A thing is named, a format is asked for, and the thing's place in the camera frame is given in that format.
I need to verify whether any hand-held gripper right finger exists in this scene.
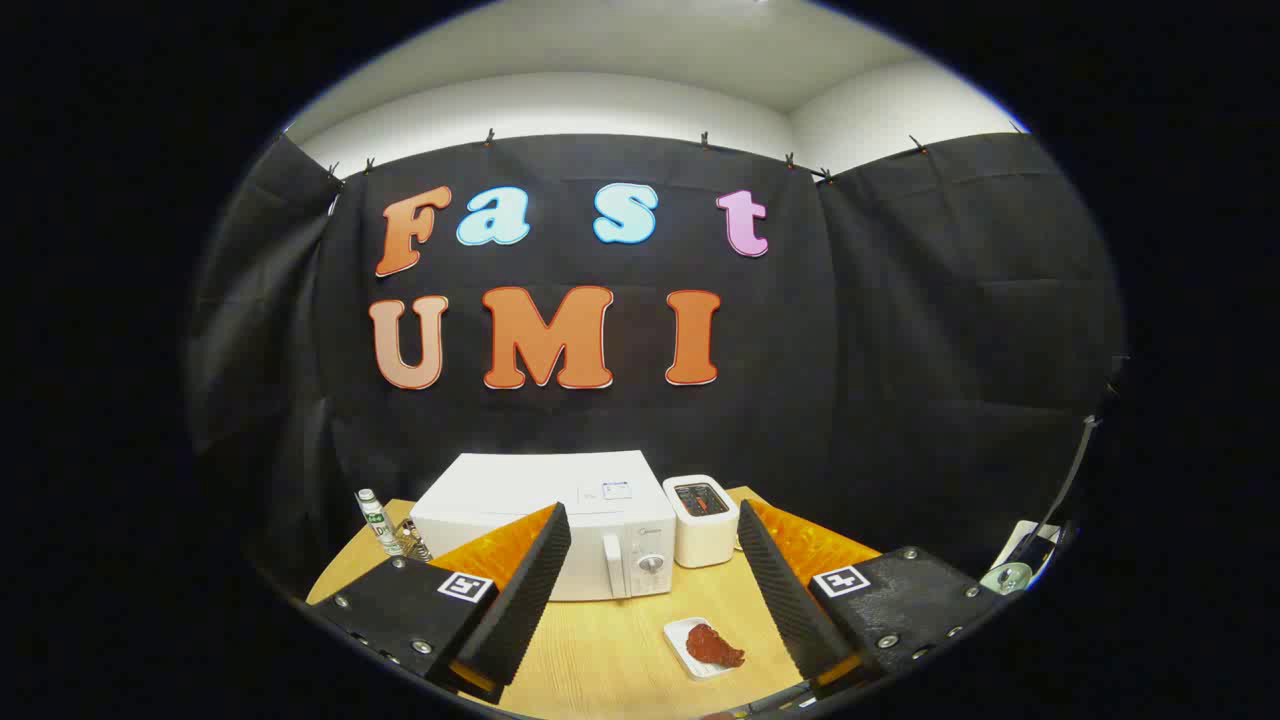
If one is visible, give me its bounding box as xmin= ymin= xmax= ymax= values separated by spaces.
xmin=735 ymin=498 xmax=1004 ymax=701

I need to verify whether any white toaster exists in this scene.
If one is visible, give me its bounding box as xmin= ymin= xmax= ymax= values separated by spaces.
xmin=662 ymin=474 xmax=741 ymax=569

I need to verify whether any small white rectangular dish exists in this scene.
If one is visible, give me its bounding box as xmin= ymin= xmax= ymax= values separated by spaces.
xmin=663 ymin=617 xmax=749 ymax=681

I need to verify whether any white side table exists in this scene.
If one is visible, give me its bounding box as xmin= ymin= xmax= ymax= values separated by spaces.
xmin=990 ymin=520 xmax=1061 ymax=596

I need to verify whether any black monitor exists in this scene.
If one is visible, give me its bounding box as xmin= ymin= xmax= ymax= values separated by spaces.
xmin=1030 ymin=412 xmax=1103 ymax=546

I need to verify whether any red meat slice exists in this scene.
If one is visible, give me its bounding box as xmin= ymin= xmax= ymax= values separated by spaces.
xmin=685 ymin=623 xmax=747 ymax=669

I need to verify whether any white bottle with green label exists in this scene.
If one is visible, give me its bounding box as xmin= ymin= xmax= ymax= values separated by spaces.
xmin=356 ymin=489 xmax=403 ymax=557

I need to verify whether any white microwave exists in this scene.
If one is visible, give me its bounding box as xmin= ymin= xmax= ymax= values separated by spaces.
xmin=410 ymin=450 xmax=678 ymax=603

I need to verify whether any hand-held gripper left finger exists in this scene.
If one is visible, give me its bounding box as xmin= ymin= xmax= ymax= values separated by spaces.
xmin=305 ymin=502 xmax=573 ymax=703

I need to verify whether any black backdrop cloth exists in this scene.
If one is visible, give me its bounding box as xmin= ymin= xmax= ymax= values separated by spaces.
xmin=185 ymin=130 xmax=1126 ymax=601

